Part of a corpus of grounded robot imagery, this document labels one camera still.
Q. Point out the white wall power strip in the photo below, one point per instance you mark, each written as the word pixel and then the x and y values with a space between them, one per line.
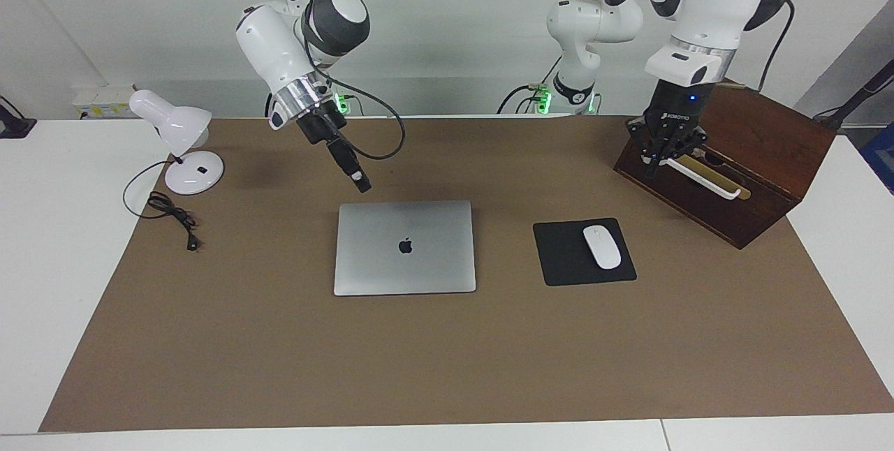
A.
pixel 105 98

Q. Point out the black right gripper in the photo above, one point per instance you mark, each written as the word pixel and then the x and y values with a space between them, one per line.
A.
pixel 323 126

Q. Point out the dark wooden box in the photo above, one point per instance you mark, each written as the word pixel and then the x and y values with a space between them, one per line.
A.
pixel 754 137

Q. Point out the black stand foot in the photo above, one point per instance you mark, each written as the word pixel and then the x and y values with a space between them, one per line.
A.
pixel 14 123

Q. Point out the black stand pole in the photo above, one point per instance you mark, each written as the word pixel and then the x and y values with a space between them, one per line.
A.
pixel 855 98

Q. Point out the blue object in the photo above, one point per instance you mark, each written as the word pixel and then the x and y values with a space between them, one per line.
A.
pixel 881 158

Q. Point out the white desk lamp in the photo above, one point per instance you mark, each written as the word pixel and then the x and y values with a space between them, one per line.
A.
pixel 174 119

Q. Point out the black mouse pad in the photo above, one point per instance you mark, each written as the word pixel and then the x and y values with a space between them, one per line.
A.
pixel 562 255

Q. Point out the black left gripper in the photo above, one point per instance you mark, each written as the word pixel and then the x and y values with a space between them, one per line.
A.
pixel 677 105

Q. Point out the brown table mat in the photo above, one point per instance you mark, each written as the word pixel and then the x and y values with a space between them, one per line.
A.
pixel 419 367

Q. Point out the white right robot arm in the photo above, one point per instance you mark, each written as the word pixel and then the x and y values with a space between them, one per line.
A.
pixel 269 46

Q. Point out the silver apple laptop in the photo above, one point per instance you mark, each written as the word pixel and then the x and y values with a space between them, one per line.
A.
pixel 391 269

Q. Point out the white computer mouse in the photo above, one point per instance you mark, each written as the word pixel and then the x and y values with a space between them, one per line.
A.
pixel 602 247

